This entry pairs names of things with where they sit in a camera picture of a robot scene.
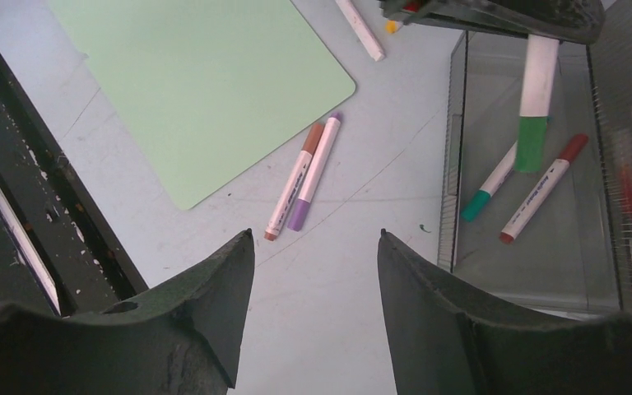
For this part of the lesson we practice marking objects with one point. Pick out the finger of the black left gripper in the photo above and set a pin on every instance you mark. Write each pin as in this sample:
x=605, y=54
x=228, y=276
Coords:
x=573, y=21

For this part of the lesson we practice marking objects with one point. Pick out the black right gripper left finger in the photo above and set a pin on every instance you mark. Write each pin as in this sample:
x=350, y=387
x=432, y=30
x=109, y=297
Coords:
x=183, y=336

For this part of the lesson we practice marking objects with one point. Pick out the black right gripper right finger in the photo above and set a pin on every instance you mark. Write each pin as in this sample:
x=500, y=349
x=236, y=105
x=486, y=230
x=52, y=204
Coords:
x=446, y=336

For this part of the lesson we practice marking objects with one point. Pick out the green capped short marker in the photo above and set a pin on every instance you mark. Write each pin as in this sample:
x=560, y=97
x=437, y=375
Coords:
x=538, y=81

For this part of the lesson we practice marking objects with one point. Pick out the red capped white marker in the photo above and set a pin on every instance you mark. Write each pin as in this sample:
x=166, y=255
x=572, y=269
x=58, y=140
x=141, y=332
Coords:
x=542, y=189

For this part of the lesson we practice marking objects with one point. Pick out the teal capped white marker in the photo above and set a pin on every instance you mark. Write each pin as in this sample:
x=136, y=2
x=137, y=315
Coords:
x=490, y=186

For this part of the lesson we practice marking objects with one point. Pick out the transparent grey drawer box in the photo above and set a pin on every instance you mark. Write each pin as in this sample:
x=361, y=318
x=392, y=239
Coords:
x=560, y=237

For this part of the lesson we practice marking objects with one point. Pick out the purple capped marker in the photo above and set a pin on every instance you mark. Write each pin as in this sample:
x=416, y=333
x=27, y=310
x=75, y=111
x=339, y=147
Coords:
x=315, y=171

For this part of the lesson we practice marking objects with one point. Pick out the brown capped white marker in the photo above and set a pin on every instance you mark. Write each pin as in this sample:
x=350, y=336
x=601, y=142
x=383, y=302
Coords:
x=295, y=180

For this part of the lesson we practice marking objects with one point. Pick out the yellow capped pen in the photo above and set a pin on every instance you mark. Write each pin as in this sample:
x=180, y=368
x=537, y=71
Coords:
x=392, y=27

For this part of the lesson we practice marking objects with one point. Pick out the white marker pen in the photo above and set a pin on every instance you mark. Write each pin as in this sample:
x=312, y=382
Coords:
x=361, y=29

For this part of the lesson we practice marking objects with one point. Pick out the green clipboard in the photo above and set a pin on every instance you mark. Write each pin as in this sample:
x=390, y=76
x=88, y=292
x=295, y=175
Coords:
x=206, y=88

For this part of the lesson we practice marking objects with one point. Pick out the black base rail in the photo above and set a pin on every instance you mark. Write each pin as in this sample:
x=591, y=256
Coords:
x=58, y=255

